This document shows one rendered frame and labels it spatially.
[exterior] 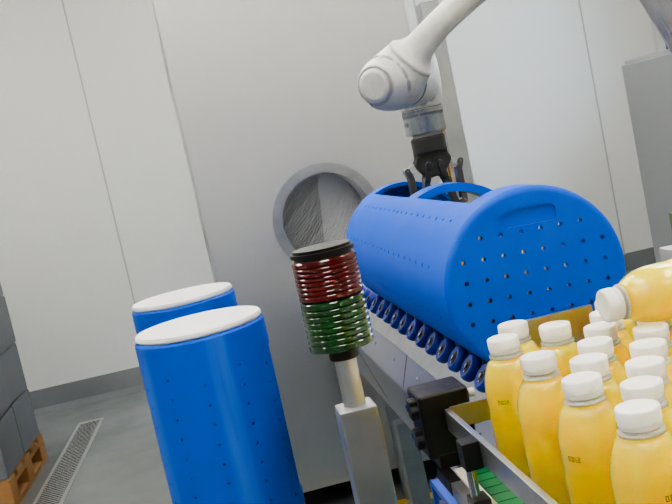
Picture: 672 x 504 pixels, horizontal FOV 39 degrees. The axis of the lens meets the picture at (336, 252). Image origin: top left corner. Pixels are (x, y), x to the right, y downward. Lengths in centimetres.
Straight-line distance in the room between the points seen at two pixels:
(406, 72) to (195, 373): 74
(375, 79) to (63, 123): 486
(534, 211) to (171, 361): 88
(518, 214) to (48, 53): 544
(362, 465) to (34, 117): 582
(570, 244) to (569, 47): 557
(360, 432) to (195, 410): 109
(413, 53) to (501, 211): 57
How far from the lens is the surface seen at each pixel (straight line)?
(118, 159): 654
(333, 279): 89
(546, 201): 144
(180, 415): 201
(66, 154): 659
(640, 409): 86
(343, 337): 89
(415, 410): 129
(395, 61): 189
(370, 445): 94
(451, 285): 140
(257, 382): 202
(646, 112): 451
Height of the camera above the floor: 135
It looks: 6 degrees down
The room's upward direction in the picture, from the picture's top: 12 degrees counter-clockwise
